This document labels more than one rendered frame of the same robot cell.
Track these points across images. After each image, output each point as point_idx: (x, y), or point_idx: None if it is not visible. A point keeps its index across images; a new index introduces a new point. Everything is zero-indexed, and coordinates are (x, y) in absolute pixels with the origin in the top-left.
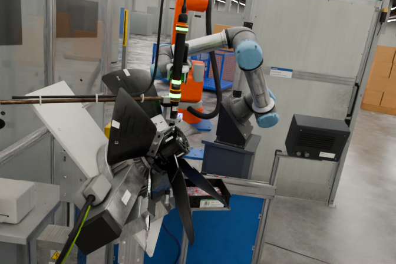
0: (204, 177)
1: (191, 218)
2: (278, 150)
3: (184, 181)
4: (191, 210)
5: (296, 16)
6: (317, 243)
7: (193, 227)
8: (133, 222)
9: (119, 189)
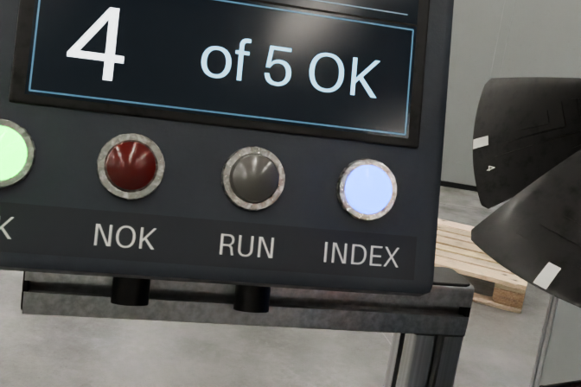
0: (573, 154)
1: (481, 95)
2: (446, 275)
3: (547, 79)
4: (495, 101)
5: None
6: None
7: (475, 117)
8: None
9: None
